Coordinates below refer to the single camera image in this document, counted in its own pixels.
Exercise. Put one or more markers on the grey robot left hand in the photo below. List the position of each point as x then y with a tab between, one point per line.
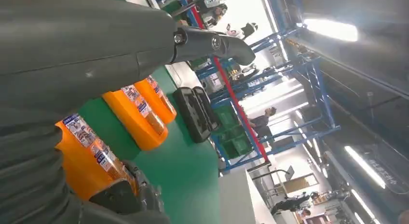
80	40

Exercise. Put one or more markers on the orange drink bottle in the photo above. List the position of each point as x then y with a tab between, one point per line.
150	98
76	171
127	120

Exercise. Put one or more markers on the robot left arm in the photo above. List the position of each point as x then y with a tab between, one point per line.
25	184

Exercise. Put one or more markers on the white table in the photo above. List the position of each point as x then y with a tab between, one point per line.
183	77

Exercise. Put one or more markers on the black foam-lined open case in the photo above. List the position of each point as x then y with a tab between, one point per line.
191	117

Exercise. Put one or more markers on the green table mat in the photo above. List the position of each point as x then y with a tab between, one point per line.
179	171

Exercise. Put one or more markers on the white and black robot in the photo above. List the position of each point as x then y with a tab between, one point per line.
246	30

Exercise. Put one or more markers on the green crates stack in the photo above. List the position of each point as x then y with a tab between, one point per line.
231	136

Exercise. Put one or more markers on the standing person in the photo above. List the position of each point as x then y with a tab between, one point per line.
260	123

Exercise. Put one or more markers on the white partition panel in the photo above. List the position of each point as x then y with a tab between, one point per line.
236	200

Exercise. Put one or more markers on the blue shelving rack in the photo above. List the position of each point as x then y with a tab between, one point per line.
322	101

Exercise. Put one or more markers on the crouching person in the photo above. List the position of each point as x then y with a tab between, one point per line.
287	204

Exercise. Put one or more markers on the red rack post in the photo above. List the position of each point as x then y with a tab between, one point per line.
240	104

